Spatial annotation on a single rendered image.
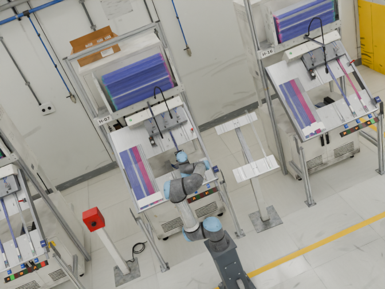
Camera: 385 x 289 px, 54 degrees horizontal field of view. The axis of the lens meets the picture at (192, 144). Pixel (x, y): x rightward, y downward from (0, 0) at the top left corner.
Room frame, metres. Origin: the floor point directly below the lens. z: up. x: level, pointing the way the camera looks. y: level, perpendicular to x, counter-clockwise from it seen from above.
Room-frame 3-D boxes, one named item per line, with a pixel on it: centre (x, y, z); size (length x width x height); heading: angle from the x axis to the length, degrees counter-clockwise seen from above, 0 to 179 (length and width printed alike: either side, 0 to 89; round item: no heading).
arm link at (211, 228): (1.88, 0.07, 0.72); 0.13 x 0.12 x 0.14; 77
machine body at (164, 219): (2.98, 0.30, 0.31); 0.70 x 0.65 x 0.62; 94
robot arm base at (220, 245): (1.88, 0.07, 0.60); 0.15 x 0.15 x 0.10
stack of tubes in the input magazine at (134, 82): (2.87, 0.23, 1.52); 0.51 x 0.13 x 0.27; 94
